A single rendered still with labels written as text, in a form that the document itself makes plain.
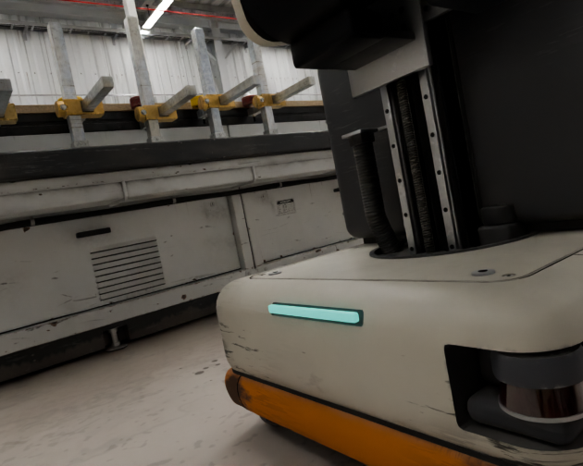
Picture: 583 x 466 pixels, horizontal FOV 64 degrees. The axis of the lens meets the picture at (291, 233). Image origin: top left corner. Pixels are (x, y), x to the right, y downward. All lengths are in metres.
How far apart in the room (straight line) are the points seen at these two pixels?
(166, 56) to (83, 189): 8.78
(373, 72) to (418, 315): 0.44
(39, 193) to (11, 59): 7.90
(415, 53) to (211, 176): 1.17
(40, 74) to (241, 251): 7.68
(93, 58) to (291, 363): 9.27
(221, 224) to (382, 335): 1.57
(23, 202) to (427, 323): 1.31
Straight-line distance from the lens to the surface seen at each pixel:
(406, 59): 0.77
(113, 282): 1.85
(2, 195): 1.59
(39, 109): 1.85
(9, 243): 1.80
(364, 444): 0.62
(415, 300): 0.51
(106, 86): 1.43
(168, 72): 10.20
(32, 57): 9.53
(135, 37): 1.80
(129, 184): 1.67
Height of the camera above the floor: 0.39
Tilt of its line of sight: 3 degrees down
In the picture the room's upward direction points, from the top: 11 degrees counter-clockwise
